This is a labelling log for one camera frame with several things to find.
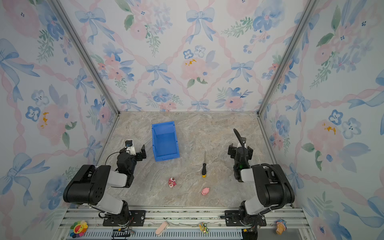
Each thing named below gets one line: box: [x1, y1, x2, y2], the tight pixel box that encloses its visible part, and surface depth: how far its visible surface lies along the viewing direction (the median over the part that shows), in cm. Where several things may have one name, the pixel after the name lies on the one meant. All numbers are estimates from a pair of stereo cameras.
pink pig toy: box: [201, 187, 210, 196], surface depth 83 cm
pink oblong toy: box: [155, 221, 169, 236], surface depth 71 cm
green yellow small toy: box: [198, 222, 209, 234], surface depth 71 cm
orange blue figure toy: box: [275, 217, 287, 235], surface depth 71 cm
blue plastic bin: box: [152, 121, 180, 162], surface depth 101 cm
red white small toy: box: [168, 177, 177, 188], surface depth 84 cm
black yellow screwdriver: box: [202, 151, 207, 178], surface depth 91 cm
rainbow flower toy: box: [69, 220, 89, 238], surface depth 72 cm
